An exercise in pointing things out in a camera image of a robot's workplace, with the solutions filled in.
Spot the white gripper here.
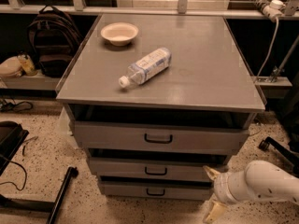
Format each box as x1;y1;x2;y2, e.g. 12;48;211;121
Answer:
203;165;249;224

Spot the grey drawer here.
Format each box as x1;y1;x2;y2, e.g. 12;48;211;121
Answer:
74;121;249;155
98;181;212;201
87;157;210;182

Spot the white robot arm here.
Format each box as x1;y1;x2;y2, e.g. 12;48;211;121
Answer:
204;161;299;224

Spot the grey bottom drawer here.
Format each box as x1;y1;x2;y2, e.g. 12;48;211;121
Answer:
98;181;212;201

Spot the grey drawer cabinet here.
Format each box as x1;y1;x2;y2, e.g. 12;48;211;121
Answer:
57;14;264;188

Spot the grey top drawer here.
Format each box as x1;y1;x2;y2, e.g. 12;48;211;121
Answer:
74;121;249;155

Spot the black office chair base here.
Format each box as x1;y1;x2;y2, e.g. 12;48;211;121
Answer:
258;137;299;176

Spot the clear plastic water bottle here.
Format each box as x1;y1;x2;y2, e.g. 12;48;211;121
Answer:
119;48;171;89

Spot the black stand leg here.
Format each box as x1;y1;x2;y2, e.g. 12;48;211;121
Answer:
0;167;78;224

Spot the white bowl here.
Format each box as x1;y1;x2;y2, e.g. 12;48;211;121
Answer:
100;22;139;47

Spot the white power strip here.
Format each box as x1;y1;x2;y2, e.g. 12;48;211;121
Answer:
250;0;284;22

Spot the black box on floor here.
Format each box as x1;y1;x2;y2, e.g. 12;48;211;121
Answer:
0;121;29;175

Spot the dark backpack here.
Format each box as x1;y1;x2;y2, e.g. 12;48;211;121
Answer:
27;6;83;77

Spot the yellow drink bottle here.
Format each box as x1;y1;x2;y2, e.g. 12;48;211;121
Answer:
17;53;37;76

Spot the white power cable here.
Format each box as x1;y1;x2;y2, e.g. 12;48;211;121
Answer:
254;16;280;83

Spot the black cable bundle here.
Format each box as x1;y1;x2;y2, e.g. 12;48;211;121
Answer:
0;96;35;114

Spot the black floor cable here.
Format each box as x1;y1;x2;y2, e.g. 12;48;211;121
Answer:
0;153;28;192

